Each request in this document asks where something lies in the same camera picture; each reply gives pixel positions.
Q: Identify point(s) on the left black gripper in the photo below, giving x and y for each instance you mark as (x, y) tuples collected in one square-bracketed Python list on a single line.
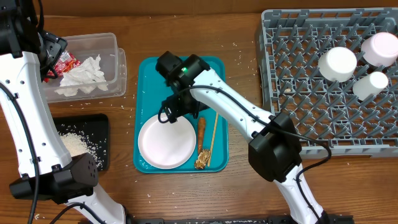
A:
[(55, 45)]

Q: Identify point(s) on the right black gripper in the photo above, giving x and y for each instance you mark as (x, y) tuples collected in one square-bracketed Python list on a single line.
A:
[(173, 110)]

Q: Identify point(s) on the red snack wrapper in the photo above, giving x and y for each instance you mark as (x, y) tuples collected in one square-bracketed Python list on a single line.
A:
[(65, 63)]

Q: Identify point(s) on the wooden chopstick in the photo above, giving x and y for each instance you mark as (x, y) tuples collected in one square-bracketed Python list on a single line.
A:
[(213, 139)]

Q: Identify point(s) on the large pink plate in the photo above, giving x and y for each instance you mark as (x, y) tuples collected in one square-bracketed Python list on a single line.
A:
[(166, 145)]

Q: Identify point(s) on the white napkin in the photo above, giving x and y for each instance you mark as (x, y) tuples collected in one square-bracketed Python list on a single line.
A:
[(82, 77)]

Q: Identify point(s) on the pile of white rice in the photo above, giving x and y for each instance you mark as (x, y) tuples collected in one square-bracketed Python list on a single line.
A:
[(78, 142)]

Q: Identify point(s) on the pale green bowl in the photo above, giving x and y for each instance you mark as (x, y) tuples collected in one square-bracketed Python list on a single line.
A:
[(337, 64)]

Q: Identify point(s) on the white plastic cup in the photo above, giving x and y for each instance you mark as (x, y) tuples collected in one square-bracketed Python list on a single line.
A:
[(371, 84)]

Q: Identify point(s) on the small pink bowl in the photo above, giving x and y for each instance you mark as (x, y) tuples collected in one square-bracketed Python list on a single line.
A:
[(380, 49)]

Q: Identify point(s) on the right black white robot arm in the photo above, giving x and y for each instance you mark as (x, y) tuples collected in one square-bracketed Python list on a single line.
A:
[(273, 144)]

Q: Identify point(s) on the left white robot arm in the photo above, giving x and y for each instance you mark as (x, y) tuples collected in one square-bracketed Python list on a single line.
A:
[(47, 170)]

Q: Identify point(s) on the grey dishwasher rack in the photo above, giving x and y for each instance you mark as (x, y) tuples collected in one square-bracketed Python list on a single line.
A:
[(289, 43)]

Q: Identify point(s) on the brown carrot-shaped food piece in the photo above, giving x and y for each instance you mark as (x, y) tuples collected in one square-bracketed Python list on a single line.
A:
[(201, 133)]

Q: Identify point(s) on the crumbly granola food piece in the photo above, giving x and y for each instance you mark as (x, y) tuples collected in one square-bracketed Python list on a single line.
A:
[(202, 160)]

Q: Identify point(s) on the clear plastic bin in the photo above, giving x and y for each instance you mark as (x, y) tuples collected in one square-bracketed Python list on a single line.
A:
[(105, 73)]

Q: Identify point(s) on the teal plastic serving tray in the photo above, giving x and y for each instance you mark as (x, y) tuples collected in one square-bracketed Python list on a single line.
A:
[(151, 91)]

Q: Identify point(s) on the black plastic tray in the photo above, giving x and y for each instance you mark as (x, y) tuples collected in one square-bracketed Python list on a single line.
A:
[(98, 123)]

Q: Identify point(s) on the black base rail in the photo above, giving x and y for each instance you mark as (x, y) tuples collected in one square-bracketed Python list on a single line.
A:
[(284, 219)]

